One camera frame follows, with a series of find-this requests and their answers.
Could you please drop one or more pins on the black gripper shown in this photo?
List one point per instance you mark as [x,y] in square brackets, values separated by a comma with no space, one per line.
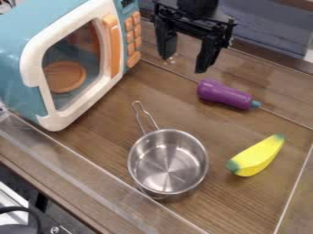
[196,18]

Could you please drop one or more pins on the yellow toy banana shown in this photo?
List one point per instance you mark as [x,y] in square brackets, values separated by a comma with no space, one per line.
[256,158]

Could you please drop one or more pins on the purple toy eggplant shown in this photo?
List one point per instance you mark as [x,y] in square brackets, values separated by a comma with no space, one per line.
[210,90]

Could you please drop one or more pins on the blue toy microwave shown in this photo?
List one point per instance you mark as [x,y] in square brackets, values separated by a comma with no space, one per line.
[66,50]

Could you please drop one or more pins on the clear acrylic barrier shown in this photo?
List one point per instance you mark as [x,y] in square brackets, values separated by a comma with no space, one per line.
[97,197]

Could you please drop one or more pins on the silver pot with handle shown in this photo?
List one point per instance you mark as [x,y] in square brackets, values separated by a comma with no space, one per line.
[168,161]

